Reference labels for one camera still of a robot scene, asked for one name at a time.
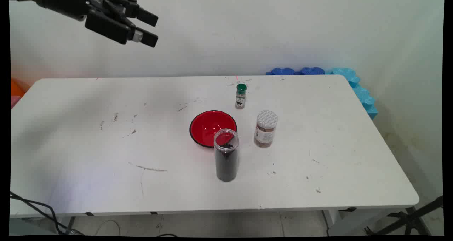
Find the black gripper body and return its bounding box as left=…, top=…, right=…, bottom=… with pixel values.
left=35, top=0, right=96, bottom=22

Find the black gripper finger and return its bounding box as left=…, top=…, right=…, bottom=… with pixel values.
left=89, top=0, right=159, bottom=27
left=85, top=9, right=159, bottom=48

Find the clear jar of black grains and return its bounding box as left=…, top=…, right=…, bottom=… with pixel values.
left=214, top=128, right=239, bottom=182

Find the orange box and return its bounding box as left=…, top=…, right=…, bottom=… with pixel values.
left=11, top=78, right=26, bottom=97

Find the red bowl with black rim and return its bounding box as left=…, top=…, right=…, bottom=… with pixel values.
left=189, top=110, right=237, bottom=149

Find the small green-capped spice bottle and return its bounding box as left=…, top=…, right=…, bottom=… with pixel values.
left=235, top=83, right=247, bottom=110

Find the white-lidded brown spice jar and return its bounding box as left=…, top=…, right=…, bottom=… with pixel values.
left=254, top=110, right=279, bottom=148

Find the cyan foam mat piece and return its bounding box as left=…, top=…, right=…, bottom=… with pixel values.
left=326, top=68, right=378, bottom=120

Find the white table leg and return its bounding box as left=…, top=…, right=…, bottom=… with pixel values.
left=322, top=208, right=407, bottom=236

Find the black tripod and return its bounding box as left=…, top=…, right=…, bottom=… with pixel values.
left=365, top=196, right=443, bottom=235

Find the thin grey floor wire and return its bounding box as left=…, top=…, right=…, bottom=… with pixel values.
left=95, top=220, right=121, bottom=236

